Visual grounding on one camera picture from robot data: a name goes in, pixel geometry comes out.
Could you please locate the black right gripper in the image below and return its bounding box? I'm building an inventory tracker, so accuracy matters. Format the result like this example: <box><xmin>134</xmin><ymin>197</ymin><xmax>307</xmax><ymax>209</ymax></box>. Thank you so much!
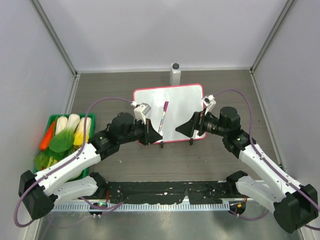
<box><xmin>176</xmin><ymin>108</ymin><xmax>229</xmax><ymax>138</ymax></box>

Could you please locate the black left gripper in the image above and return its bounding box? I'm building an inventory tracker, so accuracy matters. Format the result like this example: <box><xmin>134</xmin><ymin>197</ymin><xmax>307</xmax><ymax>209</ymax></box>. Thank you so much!
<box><xmin>118</xmin><ymin>117</ymin><xmax>162</xmax><ymax>145</ymax></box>

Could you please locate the pink framed whiteboard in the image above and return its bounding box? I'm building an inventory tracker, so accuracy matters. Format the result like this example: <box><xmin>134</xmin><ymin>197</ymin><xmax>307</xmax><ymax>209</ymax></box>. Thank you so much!
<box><xmin>133</xmin><ymin>83</ymin><xmax>204</xmax><ymax>143</ymax></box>

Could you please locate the purple capped marker pen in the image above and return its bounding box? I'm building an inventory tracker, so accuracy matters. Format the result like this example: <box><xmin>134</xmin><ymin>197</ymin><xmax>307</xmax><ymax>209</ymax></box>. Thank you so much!
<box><xmin>158</xmin><ymin>101</ymin><xmax>169</xmax><ymax>136</ymax></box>

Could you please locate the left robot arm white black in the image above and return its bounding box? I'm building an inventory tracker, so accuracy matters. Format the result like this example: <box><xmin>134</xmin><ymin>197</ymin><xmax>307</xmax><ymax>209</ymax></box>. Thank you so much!
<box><xmin>14</xmin><ymin>112</ymin><xmax>163</xmax><ymax>227</ymax></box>

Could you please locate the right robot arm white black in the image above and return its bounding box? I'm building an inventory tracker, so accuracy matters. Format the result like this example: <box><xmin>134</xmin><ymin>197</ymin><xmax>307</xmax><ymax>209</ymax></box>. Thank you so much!
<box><xmin>175</xmin><ymin>106</ymin><xmax>320</xmax><ymax>233</ymax></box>

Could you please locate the white bottle black cap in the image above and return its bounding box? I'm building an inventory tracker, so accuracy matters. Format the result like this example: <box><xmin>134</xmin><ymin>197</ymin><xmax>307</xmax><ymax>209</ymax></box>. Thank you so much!
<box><xmin>170</xmin><ymin>62</ymin><xmax>181</xmax><ymax>86</ymax></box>

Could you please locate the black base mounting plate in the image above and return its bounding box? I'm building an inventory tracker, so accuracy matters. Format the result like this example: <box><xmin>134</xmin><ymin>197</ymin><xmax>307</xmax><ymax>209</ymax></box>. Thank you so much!
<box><xmin>83</xmin><ymin>181</ymin><xmax>249</xmax><ymax>205</ymax></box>

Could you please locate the yellow white toy cabbage right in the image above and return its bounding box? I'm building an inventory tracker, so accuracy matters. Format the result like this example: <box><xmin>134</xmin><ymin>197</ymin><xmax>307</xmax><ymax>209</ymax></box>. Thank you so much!
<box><xmin>73</xmin><ymin>117</ymin><xmax>92</xmax><ymax>149</ymax></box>

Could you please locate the white green toy cabbage middle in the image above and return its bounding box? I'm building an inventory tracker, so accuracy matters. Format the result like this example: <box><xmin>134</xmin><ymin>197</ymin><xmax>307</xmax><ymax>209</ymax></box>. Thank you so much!
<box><xmin>65</xmin><ymin>114</ymin><xmax>80</xmax><ymax>133</ymax></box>

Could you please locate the white toy cabbage left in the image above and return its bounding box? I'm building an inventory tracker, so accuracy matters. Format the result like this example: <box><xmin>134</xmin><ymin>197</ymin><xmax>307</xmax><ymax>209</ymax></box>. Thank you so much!
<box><xmin>55</xmin><ymin>116</ymin><xmax>68</xmax><ymax>135</ymax></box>

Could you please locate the green leafy toy vegetable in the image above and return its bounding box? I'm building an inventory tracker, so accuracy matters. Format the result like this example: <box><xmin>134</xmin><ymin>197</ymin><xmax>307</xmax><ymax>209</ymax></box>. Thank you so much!
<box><xmin>34</xmin><ymin>129</ymin><xmax>75</xmax><ymax>172</ymax></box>

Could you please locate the green plastic tray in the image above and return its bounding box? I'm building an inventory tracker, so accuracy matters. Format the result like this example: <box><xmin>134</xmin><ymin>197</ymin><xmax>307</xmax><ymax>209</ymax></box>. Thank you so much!
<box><xmin>33</xmin><ymin>113</ymin><xmax>96</xmax><ymax>173</ymax></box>

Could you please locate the orange toy carrot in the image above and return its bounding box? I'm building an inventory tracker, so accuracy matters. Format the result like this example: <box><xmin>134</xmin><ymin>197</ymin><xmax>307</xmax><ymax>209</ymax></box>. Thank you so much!
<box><xmin>39</xmin><ymin>121</ymin><xmax>55</xmax><ymax>151</ymax></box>

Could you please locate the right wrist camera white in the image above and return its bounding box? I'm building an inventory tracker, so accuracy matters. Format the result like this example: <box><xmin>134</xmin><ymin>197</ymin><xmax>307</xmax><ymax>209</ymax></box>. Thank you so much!
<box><xmin>202</xmin><ymin>94</ymin><xmax>217</xmax><ymax>116</ymax></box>

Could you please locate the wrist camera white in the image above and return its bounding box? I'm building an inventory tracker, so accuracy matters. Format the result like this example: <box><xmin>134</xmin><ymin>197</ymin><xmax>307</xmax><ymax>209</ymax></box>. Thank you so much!
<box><xmin>133</xmin><ymin>103</ymin><xmax>151</xmax><ymax>125</ymax></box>
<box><xmin>202</xmin><ymin>94</ymin><xmax>217</xmax><ymax>116</ymax></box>

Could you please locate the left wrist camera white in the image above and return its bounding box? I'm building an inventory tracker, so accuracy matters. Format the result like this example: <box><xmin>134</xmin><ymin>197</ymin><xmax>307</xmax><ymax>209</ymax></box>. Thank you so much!
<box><xmin>133</xmin><ymin>103</ymin><xmax>151</xmax><ymax>125</ymax></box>

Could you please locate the white slotted cable duct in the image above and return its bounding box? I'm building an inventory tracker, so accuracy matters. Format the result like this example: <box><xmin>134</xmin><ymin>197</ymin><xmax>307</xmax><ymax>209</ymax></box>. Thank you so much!
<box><xmin>52</xmin><ymin>201</ymin><xmax>230</xmax><ymax>212</ymax></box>

